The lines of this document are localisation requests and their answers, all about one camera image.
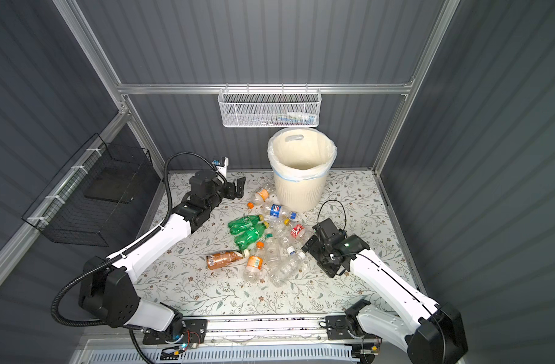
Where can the white ribbed trash bin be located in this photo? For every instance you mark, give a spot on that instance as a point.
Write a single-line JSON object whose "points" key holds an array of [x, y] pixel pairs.
{"points": [[301, 159]]}

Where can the green soda bottle yellow cap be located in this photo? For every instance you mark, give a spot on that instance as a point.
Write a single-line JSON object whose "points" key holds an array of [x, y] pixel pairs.
{"points": [[251, 235]]}

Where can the large clear bottle white cap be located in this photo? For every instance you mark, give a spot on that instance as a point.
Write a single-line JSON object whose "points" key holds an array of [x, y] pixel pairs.
{"points": [[288, 269]]}

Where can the clear bottle red label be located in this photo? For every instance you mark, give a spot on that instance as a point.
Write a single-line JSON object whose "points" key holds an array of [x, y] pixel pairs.
{"points": [[294, 232]]}

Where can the aluminium front rail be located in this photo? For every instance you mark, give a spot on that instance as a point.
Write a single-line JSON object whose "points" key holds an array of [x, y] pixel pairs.
{"points": [[299, 328]]}

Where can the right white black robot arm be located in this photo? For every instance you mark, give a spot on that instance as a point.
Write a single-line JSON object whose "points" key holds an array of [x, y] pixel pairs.
{"points": [[428, 332]]}

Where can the white wire wall basket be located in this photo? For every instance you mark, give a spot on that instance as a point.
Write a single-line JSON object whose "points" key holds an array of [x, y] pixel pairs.
{"points": [[239, 109]]}

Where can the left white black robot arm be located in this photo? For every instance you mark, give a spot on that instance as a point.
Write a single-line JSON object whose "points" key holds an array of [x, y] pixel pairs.
{"points": [[110, 295]]}

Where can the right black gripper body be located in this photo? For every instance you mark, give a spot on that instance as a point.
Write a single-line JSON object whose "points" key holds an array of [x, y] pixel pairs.
{"points": [[319, 252]]}

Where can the black wire wall basket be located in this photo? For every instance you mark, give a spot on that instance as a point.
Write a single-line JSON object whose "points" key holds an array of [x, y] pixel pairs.
{"points": [[102, 199]]}

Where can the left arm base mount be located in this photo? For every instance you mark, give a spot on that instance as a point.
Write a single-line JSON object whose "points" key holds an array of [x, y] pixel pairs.
{"points": [[186, 331]]}

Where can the small bottle orange cap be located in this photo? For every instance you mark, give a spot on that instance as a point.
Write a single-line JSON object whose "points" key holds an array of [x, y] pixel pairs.
{"points": [[259, 197]]}

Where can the Pepsi bottle near bin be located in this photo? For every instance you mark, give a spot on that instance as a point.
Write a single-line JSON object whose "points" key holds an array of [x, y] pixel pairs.
{"points": [[274, 212]]}

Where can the clear bottle orange label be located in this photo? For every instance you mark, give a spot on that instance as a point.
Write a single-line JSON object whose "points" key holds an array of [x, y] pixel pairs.
{"points": [[255, 261]]}

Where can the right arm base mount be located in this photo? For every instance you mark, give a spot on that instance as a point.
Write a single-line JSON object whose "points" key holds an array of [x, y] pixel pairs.
{"points": [[339, 327]]}

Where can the clear bottle green cap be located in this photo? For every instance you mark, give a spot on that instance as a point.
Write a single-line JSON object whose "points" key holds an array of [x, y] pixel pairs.
{"points": [[273, 252]]}

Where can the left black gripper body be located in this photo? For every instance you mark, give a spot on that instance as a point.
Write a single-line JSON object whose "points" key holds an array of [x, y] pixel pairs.
{"points": [[224, 192]]}

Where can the brown coffee drink bottle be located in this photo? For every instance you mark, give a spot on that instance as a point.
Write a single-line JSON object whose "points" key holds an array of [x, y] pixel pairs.
{"points": [[222, 259]]}

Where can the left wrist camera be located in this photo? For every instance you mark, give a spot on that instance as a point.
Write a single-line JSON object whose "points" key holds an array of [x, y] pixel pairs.
{"points": [[221, 165]]}

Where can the items in white basket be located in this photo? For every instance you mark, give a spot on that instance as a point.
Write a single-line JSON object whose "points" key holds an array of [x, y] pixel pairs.
{"points": [[290, 118]]}

